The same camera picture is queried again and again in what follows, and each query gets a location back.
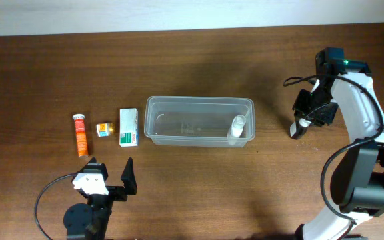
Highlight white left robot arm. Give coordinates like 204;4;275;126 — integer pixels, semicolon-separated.
63;158;137;239

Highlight black camera cable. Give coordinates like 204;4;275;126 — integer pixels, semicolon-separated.
282;75;319;88
33;173;79;240

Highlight white spray bottle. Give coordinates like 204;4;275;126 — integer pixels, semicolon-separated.
227;115;247;145

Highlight black right camera cable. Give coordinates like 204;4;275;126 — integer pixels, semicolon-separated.
282;75;319;88

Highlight orange effervescent tablet tube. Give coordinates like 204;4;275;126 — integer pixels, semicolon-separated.
73;114;89;158

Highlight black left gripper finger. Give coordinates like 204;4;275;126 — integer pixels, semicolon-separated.
121;157;137;195
79;157;108;182

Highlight white green medicine box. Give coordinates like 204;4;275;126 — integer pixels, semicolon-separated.
119;108;138;147

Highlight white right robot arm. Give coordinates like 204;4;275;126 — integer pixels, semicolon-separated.
290;58;384;239

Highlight clear plastic container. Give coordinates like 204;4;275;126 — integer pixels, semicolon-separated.
144;96;256;147

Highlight black left camera cable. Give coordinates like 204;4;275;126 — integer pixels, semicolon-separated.
33;173;79;240

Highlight dark bottle white cap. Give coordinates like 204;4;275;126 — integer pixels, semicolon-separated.
289;118;311;140

